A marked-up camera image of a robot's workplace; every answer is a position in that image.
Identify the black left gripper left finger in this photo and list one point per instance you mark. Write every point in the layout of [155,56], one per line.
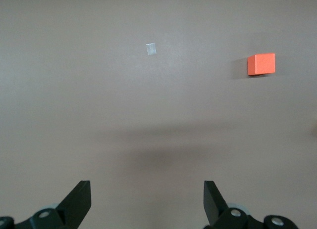
[74,209]

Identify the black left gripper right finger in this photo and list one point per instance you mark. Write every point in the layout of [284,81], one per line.
[218,211]

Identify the orange wooden block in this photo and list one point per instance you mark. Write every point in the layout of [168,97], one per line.
[262,64]

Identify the brown table cover sheet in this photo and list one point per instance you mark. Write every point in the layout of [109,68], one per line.
[158,115]

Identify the small clear tape piece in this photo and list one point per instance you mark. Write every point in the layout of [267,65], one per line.
[151,49]

